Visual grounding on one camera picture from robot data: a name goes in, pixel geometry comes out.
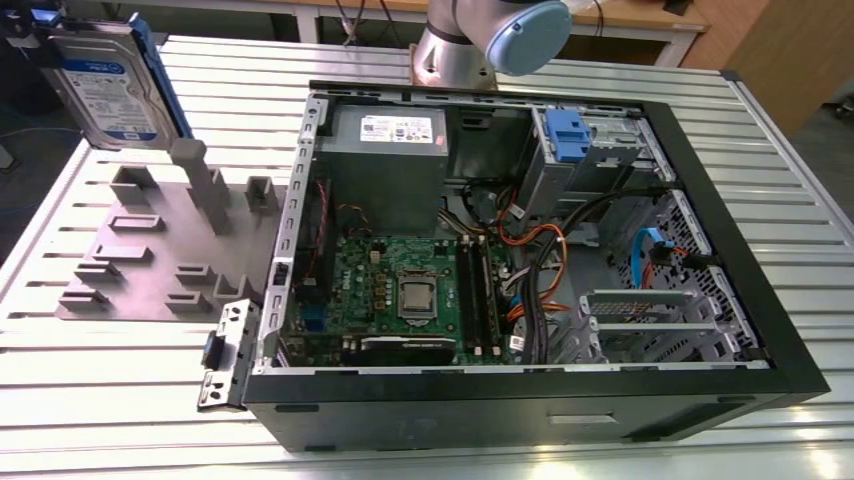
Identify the silver CPU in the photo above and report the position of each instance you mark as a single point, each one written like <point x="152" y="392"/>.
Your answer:
<point x="416" y="298"/>

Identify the metal optical drive cage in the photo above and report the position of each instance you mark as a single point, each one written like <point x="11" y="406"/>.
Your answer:
<point x="554" y="185"/>

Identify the wooden cabinet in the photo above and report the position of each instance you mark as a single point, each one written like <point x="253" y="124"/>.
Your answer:
<point x="787" y="50"/>

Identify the hard disk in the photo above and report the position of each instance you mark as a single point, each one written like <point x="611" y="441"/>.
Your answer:
<point x="107" y="90"/>

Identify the grey power supply unit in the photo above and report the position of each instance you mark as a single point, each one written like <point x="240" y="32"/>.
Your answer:
<point x="380" y="185"/>

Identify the grey parts rack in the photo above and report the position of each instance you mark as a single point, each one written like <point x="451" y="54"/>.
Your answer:
<point x="167" y="245"/>

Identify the CPU socket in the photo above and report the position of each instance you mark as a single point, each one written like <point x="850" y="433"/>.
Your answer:
<point x="416" y="320"/>

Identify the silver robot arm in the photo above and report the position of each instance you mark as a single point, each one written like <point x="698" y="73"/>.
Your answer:
<point x="454" y="50"/>

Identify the wooden desk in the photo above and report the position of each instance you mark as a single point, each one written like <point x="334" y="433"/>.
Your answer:
<point x="640" y="20"/>

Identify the black graphics card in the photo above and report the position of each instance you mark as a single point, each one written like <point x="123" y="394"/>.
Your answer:
<point x="400" y="350"/>

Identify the green motherboard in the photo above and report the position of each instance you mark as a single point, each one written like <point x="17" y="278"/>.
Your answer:
<point x="360" y="300"/>

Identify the white desk frame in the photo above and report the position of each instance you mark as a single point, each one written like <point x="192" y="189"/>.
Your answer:
<point x="307" y="27"/>

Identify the black RAM slot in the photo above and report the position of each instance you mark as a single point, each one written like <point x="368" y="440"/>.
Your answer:
<point x="492" y="300"/>
<point x="471" y="300"/>

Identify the black PC case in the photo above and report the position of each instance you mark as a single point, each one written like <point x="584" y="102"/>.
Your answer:
<point x="467" y="415"/>

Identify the metal disk bay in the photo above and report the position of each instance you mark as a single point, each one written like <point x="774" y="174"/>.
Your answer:
<point x="640" y="327"/>

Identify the blue drive latch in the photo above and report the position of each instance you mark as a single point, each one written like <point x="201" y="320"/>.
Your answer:
<point x="567" y="135"/>

